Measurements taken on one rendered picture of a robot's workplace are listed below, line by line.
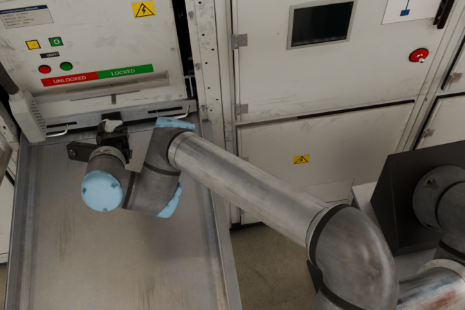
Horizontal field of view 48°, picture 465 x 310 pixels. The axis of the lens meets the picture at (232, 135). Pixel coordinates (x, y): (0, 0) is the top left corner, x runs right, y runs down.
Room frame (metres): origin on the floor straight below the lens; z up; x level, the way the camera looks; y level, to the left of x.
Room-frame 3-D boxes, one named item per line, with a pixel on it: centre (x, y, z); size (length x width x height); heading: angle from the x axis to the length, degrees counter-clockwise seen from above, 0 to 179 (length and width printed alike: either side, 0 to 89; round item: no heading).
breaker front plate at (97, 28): (1.02, 0.38, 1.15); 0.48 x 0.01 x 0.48; 96
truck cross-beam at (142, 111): (1.04, 0.38, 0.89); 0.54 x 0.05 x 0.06; 96
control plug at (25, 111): (0.93, 0.58, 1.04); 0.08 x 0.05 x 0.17; 6
